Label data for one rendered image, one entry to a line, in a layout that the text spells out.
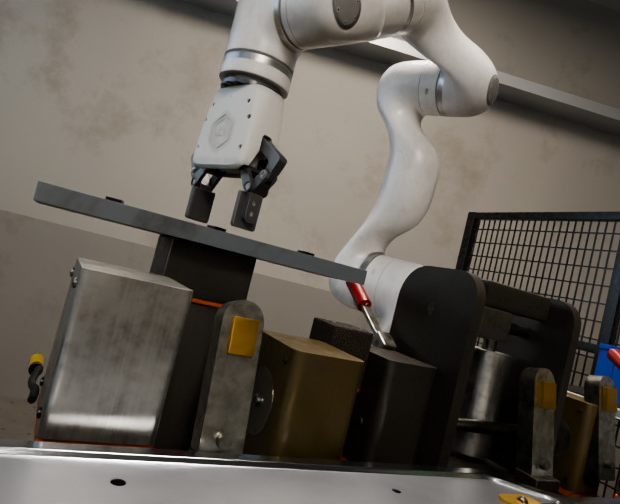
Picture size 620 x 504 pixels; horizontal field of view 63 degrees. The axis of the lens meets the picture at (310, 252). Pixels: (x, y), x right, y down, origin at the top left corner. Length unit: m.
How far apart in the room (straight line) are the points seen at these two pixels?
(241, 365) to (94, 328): 0.12
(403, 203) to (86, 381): 0.69
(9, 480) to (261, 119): 0.41
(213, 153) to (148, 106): 2.25
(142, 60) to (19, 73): 0.61
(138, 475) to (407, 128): 0.78
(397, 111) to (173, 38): 2.08
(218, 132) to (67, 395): 0.34
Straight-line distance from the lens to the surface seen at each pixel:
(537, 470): 0.65
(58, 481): 0.33
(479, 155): 3.04
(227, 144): 0.58
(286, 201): 2.70
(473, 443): 0.69
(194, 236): 0.53
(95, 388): 0.38
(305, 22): 0.58
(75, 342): 0.37
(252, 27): 0.62
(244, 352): 0.41
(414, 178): 0.94
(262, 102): 0.58
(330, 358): 0.44
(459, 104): 0.96
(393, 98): 1.00
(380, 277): 0.92
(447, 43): 0.94
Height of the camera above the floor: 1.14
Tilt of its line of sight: 3 degrees up
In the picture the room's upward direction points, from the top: 14 degrees clockwise
